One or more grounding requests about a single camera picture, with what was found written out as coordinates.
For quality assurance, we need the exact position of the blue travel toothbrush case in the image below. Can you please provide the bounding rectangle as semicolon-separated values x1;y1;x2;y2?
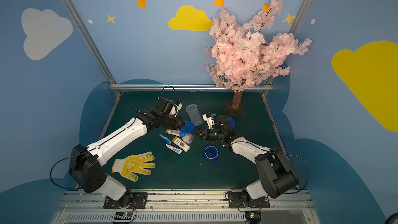
159;134;172;145

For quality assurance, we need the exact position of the pink artificial blossom tree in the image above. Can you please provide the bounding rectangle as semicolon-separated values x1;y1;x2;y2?
205;0;312;110

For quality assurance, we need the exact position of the aluminium corner post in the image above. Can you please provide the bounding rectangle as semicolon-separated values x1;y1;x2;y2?
261;0;324;97
61;0;117;85

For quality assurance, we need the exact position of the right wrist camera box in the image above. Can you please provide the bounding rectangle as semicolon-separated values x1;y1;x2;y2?
202;113;216;129

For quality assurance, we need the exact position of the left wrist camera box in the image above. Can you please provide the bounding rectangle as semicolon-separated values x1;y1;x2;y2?
155;97;182;117

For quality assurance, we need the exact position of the left aluminium corner post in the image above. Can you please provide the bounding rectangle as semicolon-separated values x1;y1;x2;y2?
61;0;117;85

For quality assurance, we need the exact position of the white orange-cap lotion bottle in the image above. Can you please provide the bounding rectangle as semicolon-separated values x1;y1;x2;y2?
166;129;180;137

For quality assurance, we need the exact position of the clear blue-lid container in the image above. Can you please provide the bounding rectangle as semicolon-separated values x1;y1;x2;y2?
186;104;203;127
229;116;236;130
179;121;195;144

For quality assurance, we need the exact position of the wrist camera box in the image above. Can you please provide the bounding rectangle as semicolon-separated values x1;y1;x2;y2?
202;113;216;129
155;97;182;117

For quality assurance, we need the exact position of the right small circuit board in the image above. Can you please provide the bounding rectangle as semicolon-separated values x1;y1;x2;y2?
245;212;261;224

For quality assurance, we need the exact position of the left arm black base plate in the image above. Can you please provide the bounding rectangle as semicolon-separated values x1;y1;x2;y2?
103;192;148;209

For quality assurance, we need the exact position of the small white toothpaste tube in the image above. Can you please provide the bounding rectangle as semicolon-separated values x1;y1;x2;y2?
165;144;182;154

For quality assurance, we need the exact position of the dark metal tree base plate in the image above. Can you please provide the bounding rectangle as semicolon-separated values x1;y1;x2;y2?
224;101;246;116

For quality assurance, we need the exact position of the left small circuit board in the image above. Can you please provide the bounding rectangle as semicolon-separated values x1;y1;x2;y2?
113;212;133;224

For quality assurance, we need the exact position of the blue container lid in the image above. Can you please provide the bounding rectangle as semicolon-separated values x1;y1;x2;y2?
202;143;221;162

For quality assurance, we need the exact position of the horizontal aluminium back rail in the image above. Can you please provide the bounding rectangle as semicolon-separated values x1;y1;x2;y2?
109;83;274;92

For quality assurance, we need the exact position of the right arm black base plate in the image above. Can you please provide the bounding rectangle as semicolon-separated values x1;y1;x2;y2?
226;191;270;208

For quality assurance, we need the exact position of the front aluminium rail frame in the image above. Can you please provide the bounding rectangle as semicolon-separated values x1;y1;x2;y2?
51;189;320;224

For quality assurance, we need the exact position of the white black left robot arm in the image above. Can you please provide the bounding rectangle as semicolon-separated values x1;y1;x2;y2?
68;111;185;208

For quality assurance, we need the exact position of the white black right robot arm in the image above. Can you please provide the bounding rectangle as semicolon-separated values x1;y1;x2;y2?
194;113;299;208

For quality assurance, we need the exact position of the right aluminium corner post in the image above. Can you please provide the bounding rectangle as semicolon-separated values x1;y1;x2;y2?
261;0;324;97

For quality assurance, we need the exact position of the yellow white work glove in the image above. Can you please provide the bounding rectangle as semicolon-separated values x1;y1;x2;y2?
112;151;155;182

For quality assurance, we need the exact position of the small circuit board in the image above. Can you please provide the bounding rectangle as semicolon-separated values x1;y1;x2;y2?
113;212;133;224
245;212;261;224

